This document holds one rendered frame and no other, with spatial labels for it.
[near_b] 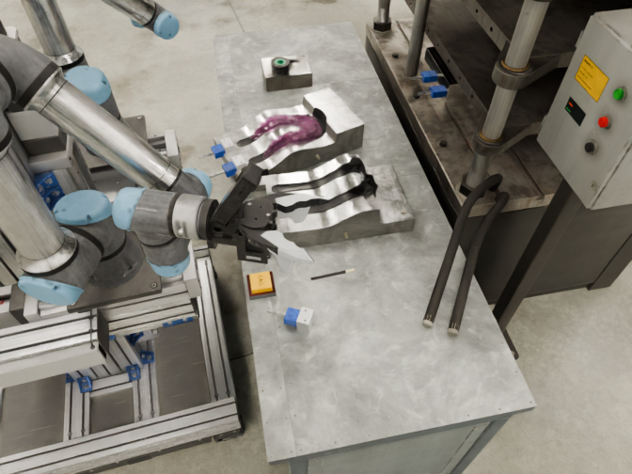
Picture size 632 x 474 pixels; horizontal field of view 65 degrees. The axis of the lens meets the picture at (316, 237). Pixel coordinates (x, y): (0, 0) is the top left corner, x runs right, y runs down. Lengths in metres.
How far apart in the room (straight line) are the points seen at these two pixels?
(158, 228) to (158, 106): 2.82
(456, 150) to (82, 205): 1.37
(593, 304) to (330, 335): 1.63
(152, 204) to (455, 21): 1.70
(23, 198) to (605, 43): 1.30
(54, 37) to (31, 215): 0.74
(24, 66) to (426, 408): 1.14
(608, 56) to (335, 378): 1.04
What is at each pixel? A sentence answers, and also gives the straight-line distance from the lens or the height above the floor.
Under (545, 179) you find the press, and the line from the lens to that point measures 2.02.
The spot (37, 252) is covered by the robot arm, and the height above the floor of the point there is 1.32.
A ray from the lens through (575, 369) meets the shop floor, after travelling 2.54.
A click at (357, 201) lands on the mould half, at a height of 0.93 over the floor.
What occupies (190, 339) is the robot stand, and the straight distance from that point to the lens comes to 2.16.
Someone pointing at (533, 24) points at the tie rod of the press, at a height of 1.42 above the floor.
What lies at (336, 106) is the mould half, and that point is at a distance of 1.96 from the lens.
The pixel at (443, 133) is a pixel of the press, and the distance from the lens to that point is 2.10.
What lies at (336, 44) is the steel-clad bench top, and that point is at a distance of 2.55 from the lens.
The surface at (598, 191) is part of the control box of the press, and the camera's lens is 1.49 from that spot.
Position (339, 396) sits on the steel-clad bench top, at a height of 0.80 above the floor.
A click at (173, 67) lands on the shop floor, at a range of 4.03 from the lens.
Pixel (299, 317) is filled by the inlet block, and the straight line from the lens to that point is 1.40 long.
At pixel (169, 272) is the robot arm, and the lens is 0.97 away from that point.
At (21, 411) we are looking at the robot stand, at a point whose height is 0.21.
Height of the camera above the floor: 2.07
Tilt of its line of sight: 51 degrees down
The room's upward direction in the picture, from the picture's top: straight up
